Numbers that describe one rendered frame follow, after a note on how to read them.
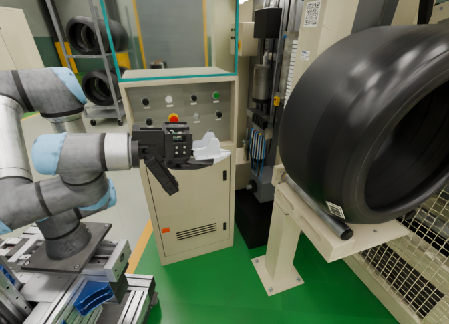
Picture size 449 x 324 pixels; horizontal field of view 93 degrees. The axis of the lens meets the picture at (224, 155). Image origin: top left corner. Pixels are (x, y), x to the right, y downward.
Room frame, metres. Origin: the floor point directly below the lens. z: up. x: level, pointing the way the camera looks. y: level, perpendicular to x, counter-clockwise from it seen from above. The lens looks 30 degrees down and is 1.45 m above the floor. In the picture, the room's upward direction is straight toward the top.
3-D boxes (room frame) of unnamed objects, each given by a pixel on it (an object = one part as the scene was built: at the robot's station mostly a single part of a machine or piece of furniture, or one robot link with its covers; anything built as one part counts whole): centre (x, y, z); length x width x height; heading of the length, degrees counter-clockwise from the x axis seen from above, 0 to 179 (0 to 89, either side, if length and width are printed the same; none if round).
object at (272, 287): (0.90, -0.37, 0.01); 0.27 x 0.27 x 0.02; 18
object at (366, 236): (0.67, -0.46, 0.80); 0.37 x 0.36 x 0.02; 108
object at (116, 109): (4.24, 2.15, 0.96); 1.30 x 0.62 x 1.92; 0
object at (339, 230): (0.62, -0.33, 0.90); 0.35 x 0.05 x 0.05; 18
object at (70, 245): (0.57, 0.62, 0.77); 0.15 x 0.15 x 0.10
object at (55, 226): (0.58, 0.62, 0.88); 0.13 x 0.12 x 0.14; 128
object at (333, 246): (0.62, -0.33, 0.84); 0.36 x 0.09 x 0.06; 18
